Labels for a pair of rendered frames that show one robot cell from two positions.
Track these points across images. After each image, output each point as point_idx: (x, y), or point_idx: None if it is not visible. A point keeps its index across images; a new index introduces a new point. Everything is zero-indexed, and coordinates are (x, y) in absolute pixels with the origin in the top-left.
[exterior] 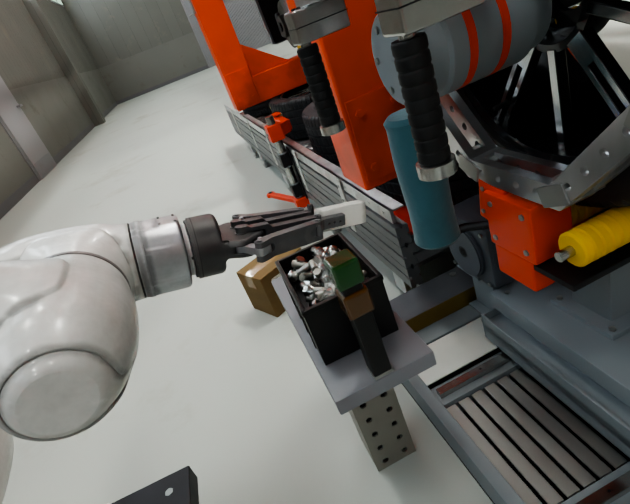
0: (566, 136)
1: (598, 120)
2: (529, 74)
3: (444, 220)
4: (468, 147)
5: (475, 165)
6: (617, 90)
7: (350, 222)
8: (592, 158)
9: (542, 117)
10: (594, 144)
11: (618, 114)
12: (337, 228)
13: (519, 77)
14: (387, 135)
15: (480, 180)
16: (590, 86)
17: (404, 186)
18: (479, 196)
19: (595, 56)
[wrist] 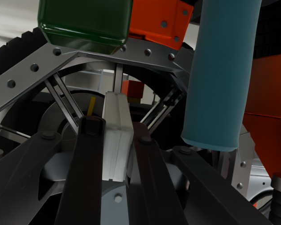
0: (114, 73)
1: (126, 69)
2: (141, 122)
3: (204, 10)
4: (188, 81)
5: (176, 64)
6: (61, 106)
7: (104, 108)
8: (23, 79)
9: (157, 81)
10: (19, 90)
11: (63, 89)
12: (104, 111)
13: (148, 122)
14: (232, 134)
15: (175, 48)
16: (150, 86)
17: (230, 66)
18: (185, 29)
19: (74, 129)
